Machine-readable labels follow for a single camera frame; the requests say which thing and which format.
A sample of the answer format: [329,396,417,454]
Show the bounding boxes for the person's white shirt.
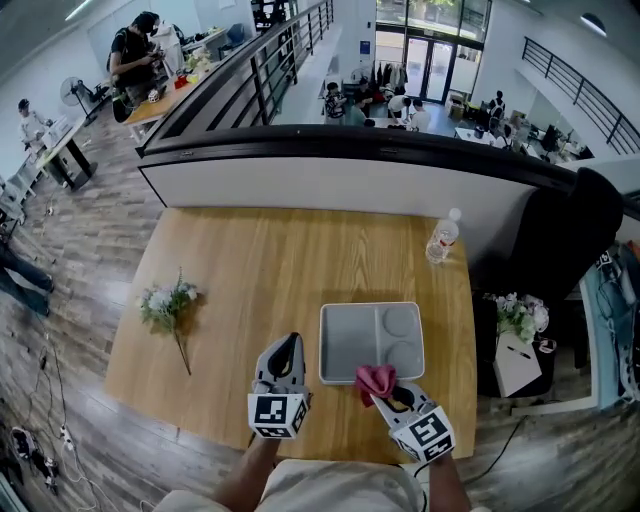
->
[151,456,495,512]

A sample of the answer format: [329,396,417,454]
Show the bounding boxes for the grey compartment tray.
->
[317,300,427,387]

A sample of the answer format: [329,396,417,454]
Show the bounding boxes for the white partition with black top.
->
[134,124,640,262]

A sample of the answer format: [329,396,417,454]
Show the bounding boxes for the black dome pendant lamp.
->
[579,11,609,38]

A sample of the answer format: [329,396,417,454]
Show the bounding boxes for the person's left forearm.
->
[211,436,282,512]

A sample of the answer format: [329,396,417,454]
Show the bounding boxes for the large glass window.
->
[374,0,495,45]

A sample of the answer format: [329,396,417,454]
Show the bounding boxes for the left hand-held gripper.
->
[247,332,313,441]

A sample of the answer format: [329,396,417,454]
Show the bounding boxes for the pale artificial flower bouquet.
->
[136,266,201,377]

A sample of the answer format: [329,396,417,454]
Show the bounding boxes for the white artificial flower bunch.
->
[491,291,551,347]

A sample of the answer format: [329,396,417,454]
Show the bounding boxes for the black metal railing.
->
[143,0,336,152]
[520,35,640,157]

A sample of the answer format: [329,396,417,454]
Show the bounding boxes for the pale flower arrangement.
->
[185,46,215,72]

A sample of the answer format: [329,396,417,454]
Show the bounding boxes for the black devices with cables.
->
[8,426,62,495]

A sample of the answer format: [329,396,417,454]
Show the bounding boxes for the glass entrance door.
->
[402,33,485,106]

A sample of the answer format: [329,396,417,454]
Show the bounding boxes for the person's right forearm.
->
[428,456,475,512]

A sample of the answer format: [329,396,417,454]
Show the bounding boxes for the long wooden desk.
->
[122,64,212,147]

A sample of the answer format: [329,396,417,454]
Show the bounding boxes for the black office chair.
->
[471,166,626,400]

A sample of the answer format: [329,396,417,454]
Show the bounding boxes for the white side desk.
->
[508,243,640,417]

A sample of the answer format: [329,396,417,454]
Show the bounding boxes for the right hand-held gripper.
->
[371,383,457,465]

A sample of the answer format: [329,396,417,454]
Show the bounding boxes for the black pedestal fan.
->
[58,75,102,128]

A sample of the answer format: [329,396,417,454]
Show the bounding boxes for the rack of hanging coats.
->
[371,60,410,95]

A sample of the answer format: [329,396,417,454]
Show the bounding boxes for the white table with black base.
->
[33,116,100,192]

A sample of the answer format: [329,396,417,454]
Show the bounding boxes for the pink cloth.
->
[354,364,400,409]

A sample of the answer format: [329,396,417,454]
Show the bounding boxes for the white desktop machine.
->
[40,116,72,150]

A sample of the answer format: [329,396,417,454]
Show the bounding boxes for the clear plastic water bottle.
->
[424,207,463,266]

